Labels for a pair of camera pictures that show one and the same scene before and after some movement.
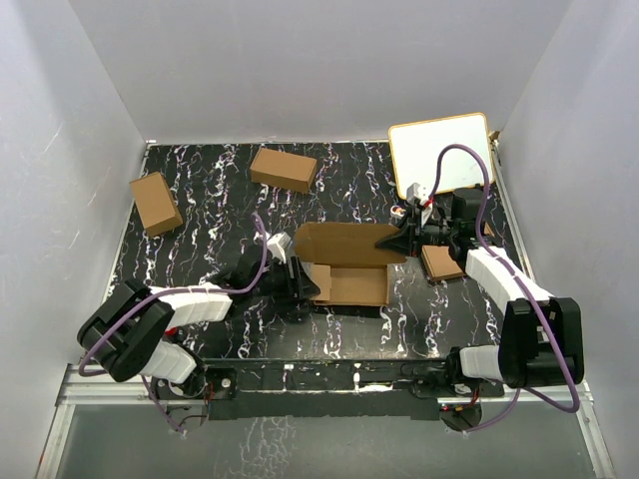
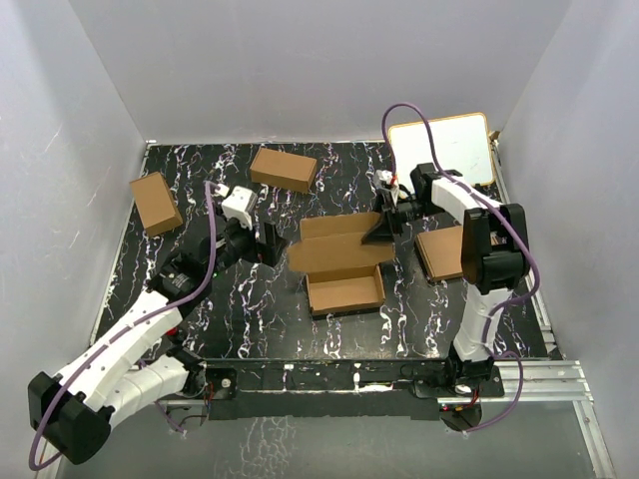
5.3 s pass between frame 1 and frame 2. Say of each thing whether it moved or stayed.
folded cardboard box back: stayed
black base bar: stayed
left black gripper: moved
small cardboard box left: stayed
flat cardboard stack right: stayed
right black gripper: moved
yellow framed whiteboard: stayed
